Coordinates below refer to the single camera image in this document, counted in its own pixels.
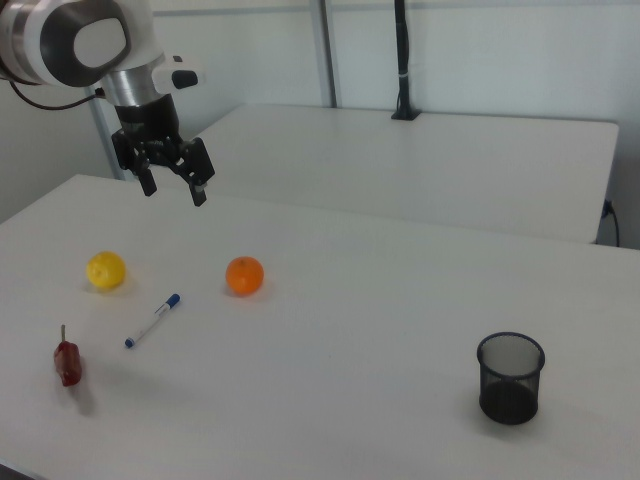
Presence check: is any black mesh pen cup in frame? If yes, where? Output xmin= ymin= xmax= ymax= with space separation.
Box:
xmin=475 ymin=331 xmax=547 ymax=427

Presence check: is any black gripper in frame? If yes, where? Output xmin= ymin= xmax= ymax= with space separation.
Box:
xmin=110 ymin=95 xmax=218 ymax=208

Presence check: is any white side table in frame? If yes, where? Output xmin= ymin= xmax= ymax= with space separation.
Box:
xmin=149 ymin=103 xmax=621 ymax=246

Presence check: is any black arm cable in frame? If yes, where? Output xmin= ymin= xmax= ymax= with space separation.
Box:
xmin=8 ymin=78 xmax=105 ymax=111

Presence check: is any black camera pole with base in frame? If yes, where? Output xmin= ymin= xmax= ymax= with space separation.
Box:
xmin=390 ymin=0 xmax=424 ymax=122

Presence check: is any white marker pen blue cap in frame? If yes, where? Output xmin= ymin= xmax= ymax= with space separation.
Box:
xmin=123 ymin=292 xmax=182 ymax=350

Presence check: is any red chili pepper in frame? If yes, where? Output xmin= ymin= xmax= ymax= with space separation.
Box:
xmin=53 ymin=324 xmax=83 ymax=388

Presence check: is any orange mandarin fruit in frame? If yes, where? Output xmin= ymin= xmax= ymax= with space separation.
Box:
xmin=225 ymin=256 xmax=265 ymax=297

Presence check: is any dark cable with blue plug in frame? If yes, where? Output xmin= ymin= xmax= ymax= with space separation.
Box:
xmin=602 ymin=198 xmax=622 ymax=247

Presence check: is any grey aluminium frame post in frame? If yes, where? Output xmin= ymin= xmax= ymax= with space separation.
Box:
xmin=308 ymin=0 xmax=342 ymax=109

